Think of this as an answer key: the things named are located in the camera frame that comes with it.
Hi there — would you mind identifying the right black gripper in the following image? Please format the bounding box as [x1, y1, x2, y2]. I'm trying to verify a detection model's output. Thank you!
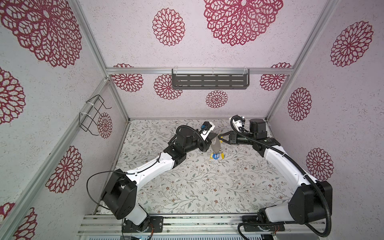
[218, 131, 256, 147]

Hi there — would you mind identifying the blue key tag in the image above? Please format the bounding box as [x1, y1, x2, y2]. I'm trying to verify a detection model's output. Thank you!
[212, 154, 221, 160]

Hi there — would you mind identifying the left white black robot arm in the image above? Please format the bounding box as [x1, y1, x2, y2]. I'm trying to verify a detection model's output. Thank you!
[101, 122, 217, 232]

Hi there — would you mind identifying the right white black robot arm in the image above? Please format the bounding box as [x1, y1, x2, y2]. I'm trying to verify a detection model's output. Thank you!
[218, 115, 333, 238]

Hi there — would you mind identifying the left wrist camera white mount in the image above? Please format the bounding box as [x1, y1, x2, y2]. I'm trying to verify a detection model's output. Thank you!
[200, 121, 215, 141]

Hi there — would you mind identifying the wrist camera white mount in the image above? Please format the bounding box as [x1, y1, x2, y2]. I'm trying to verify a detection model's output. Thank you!
[230, 115, 246, 133]
[200, 121, 215, 141]

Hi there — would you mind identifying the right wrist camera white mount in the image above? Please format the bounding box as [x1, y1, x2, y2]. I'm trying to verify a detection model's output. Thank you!
[230, 115, 246, 133]

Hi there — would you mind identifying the black slotted wall shelf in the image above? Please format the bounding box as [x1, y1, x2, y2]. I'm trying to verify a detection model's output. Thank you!
[171, 69, 250, 90]

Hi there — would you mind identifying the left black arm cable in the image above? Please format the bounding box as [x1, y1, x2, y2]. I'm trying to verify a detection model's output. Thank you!
[86, 170, 127, 211]

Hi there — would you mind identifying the black wire wall rack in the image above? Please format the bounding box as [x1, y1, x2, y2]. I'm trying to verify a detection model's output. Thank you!
[78, 95, 111, 136]

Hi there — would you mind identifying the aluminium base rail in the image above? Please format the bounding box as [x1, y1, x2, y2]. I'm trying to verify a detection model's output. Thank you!
[77, 212, 329, 238]

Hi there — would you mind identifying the right black corrugated cable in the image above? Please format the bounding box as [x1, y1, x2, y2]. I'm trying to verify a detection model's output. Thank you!
[229, 115, 332, 240]

